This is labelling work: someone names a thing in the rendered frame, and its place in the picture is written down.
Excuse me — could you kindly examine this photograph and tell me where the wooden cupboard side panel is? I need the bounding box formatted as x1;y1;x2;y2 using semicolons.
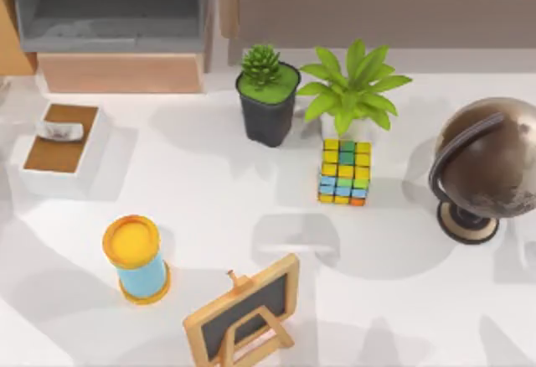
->
0;0;39;77

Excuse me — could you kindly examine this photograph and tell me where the grey cabinet with dark inside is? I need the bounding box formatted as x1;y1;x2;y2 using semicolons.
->
8;0;213;54

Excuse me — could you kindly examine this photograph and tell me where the white pot with leafy plant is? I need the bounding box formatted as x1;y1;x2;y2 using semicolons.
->
295;39;414;147

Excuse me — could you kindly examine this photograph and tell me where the yellow and blue canister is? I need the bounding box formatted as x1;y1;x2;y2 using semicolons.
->
101;215;172;306

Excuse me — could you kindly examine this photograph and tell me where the wooden framed blackboard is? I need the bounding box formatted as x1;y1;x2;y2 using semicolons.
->
182;252;301;367

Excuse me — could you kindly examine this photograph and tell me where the multicoloured puzzle cube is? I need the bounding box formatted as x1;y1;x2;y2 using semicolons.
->
317;137;373;207

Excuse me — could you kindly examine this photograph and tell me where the brown globe on stand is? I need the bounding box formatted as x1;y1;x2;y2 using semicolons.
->
427;96;536;246

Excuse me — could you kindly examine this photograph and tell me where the wooden open shelf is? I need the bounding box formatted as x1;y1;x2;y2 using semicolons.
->
217;0;536;66

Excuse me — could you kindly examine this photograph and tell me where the pale wooden drawer front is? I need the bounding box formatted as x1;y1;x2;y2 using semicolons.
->
36;51;205;95

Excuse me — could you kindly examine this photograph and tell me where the black pot with green succulent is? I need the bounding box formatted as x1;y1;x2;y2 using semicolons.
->
234;44;302;148

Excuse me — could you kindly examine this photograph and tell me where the white tissue box wooden top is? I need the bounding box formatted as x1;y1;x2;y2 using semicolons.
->
7;101;113;197

